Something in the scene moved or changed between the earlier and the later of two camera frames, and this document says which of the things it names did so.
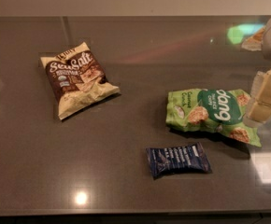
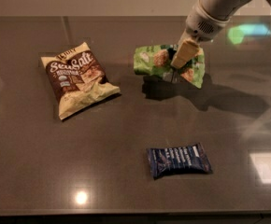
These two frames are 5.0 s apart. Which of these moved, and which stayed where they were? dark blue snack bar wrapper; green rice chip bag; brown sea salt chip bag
Moved: green rice chip bag
Stayed: dark blue snack bar wrapper; brown sea salt chip bag
